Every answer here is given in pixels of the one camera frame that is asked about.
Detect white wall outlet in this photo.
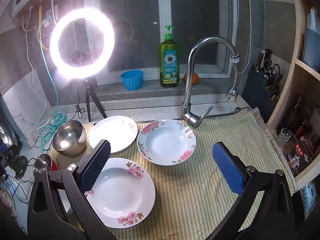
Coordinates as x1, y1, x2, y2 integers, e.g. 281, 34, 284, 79
42, 7, 59, 28

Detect blue fluted plastic cup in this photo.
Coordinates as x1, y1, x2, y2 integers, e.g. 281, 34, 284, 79
120, 70, 144, 91

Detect teal power strip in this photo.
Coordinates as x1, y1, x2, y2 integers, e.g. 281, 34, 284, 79
54, 112, 67, 128

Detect white plate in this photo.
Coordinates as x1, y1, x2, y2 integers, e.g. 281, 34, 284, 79
89, 115, 138, 155

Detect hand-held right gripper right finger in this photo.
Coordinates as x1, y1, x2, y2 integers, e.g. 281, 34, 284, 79
212, 141, 295, 240

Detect clear drinking glass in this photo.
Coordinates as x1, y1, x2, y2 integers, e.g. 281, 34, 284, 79
276, 128, 292, 147

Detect blue plastic packet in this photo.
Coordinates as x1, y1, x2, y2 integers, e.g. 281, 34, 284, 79
301, 182, 318, 206

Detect flexible metal faucet sprayer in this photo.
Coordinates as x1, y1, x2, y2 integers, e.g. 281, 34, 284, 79
226, 61, 242, 103

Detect dark knife block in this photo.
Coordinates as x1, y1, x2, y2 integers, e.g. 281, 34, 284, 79
241, 67, 283, 105

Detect black ring light cable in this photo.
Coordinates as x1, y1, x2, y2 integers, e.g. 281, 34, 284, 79
70, 77, 85, 122

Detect chrome kitchen faucet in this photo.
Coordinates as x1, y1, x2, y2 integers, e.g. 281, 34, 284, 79
180, 36, 241, 129

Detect large steel bowl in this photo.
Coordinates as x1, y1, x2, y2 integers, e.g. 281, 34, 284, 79
52, 120, 87, 158

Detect white window frame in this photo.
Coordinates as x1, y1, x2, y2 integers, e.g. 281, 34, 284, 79
84, 0, 238, 85

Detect metal bead chain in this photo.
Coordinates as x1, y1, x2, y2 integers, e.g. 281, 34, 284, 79
235, 0, 252, 74

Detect deep pink floral plate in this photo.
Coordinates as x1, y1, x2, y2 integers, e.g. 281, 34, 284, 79
85, 157, 156, 229
137, 119, 197, 166

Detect thin black cable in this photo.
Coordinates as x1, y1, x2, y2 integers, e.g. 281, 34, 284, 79
0, 157, 38, 204

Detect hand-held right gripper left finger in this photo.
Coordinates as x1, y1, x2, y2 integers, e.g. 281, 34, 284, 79
27, 139, 118, 240

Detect glass pot lid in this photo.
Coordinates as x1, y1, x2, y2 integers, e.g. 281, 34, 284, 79
0, 123, 19, 155

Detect printed cardboard box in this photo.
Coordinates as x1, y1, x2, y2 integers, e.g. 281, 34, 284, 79
285, 135, 313, 178

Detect green dish soap bottle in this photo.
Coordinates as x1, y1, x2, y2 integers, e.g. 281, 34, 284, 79
159, 25, 180, 88

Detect dark glass bottle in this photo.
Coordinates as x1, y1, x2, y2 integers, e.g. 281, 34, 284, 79
285, 94, 307, 135

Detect black handled scissors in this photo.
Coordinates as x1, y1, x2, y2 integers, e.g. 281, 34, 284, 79
269, 64, 281, 80

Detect wooden shelf unit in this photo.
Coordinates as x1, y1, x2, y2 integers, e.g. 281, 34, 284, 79
265, 0, 320, 193

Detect round ring light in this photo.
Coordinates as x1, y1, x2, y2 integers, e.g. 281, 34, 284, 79
49, 8, 115, 77

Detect orange fruit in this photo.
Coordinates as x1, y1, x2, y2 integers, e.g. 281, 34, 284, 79
183, 72, 199, 84

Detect yellow hose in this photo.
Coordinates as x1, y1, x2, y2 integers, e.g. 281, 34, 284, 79
37, 5, 49, 52

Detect yellow striped cloth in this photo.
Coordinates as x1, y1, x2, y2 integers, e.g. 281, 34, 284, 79
47, 107, 298, 233

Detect blue plastic jug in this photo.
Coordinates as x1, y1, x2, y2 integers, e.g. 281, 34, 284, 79
301, 9, 320, 72

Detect black handled kitchen shears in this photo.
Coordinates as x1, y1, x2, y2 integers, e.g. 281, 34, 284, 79
262, 59, 273, 77

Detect white cable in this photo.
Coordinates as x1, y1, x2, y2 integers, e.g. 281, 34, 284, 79
22, 12, 50, 135

